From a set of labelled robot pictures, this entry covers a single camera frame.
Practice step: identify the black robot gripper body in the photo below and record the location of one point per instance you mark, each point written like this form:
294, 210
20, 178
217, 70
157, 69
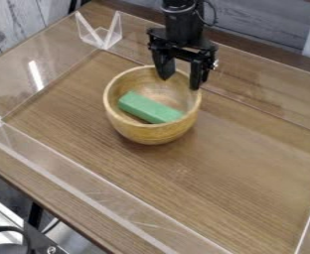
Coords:
182, 34

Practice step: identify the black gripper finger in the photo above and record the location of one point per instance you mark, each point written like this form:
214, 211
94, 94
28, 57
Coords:
165, 63
201, 68

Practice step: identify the brown wooden bowl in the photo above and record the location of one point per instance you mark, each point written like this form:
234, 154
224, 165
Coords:
171, 92

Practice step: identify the green rectangular block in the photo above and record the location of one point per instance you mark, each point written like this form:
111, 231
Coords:
147, 109

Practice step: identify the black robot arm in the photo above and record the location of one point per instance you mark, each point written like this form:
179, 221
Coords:
179, 4

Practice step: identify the clear acrylic tray walls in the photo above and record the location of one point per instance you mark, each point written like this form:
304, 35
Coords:
225, 191

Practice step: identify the black metal table bracket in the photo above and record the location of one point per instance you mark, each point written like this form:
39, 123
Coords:
43, 245

